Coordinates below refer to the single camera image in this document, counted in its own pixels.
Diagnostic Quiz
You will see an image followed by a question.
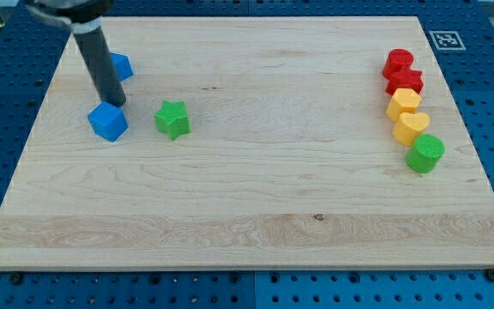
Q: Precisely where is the red cylinder block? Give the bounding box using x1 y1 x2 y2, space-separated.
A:
383 48 414 80

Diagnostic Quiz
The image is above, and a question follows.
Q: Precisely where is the yellow hexagon block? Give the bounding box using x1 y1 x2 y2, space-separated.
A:
385 88 422 122

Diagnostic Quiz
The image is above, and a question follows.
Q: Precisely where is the wooden board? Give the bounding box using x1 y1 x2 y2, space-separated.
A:
0 16 494 271

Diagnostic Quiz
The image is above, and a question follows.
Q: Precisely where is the white fiducial marker tag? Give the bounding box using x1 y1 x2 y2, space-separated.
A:
429 30 466 51

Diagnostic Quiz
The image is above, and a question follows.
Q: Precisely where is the blue block behind rod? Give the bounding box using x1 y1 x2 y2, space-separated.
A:
111 52 134 82

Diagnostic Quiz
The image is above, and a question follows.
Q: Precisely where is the green cylinder block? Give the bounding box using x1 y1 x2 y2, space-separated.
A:
405 134 445 173

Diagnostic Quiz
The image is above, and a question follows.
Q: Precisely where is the red star block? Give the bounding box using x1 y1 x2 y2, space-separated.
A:
385 67 424 95

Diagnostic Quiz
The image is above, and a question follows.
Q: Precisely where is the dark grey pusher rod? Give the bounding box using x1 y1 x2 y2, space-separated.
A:
73 27 126 107

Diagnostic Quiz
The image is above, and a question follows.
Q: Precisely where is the blue cube block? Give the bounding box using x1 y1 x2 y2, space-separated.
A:
87 101 129 142

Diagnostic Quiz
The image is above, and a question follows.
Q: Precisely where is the green star block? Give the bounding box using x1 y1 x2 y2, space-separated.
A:
154 100 190 141

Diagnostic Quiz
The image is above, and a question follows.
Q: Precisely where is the yellow heart block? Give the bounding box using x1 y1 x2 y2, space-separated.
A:
392 112 431 146

